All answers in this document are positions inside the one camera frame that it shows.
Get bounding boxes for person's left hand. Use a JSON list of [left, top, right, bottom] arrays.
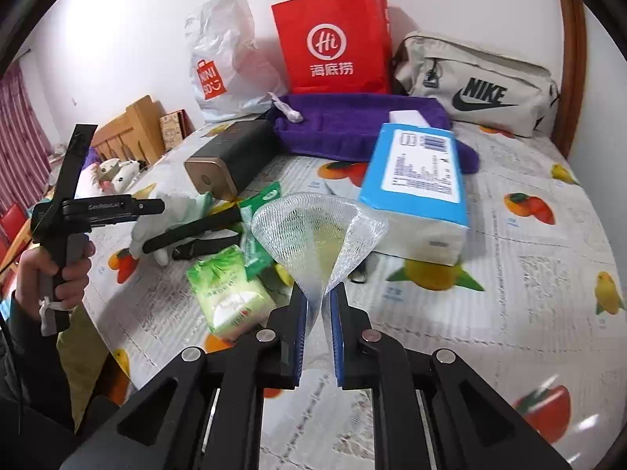
[[14, 242, 97, 322]]

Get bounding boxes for red chair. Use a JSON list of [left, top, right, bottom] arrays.
[[0, 203, 27, 246]]

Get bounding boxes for fruit-print candy packets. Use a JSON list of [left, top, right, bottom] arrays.
[[236, 181, 284, 281]]

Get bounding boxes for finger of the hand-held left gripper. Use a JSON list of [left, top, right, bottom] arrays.
[[130, 199, 166, 217]]

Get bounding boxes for dark green gold-ended box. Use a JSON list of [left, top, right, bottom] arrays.
[[184, 118, 281, 202]]

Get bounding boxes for wooden headboard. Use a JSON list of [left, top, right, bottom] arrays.
[[89, 95, 166, 165]]

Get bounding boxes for white plastic shopping bag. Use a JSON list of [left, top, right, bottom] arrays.
[[183, 0, 287, 124]]

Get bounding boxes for red paper bag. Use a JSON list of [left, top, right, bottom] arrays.
[[271, 0, 393, 96]]

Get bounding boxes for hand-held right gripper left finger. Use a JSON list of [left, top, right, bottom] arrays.
[[61, 284, 309, 470]]

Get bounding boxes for white plush toy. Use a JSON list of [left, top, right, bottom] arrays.
[[91, 157, 143, 192]]

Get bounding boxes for purple towel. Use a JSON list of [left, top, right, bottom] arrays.
[[267, 92, 481, 174]]

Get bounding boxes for white foam net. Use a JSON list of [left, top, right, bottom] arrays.
[[251, 191, 390, 310]]

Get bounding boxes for white glove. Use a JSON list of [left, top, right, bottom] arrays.
[[128, 192, 214, 268]]

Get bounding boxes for brown patterned book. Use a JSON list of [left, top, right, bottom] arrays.
[[159, 110, 188, 152]]

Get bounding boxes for white box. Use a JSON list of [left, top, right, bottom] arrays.
[[388, 109, 433, 127]]

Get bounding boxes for green tissue pack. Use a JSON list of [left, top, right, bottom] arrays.
[[186, 246, 287, 341]]

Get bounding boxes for person's left forearm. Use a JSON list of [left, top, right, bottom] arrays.
[[0, 294, 116, 451]]

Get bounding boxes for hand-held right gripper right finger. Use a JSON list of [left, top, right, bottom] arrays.
[[329, 284, 571, 470]]

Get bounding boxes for red striped curtain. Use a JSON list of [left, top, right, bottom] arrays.
[[0, 61, 54, 216]]

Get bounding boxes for white crumpled tissue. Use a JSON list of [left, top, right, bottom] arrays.
[[269, 92, 305, 124]]

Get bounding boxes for beige sling bag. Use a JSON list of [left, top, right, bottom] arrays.
[[392, 30, 560, 139]]

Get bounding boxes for blue tissue pack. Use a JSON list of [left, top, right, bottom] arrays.
[[359, 122, 472, 264]]

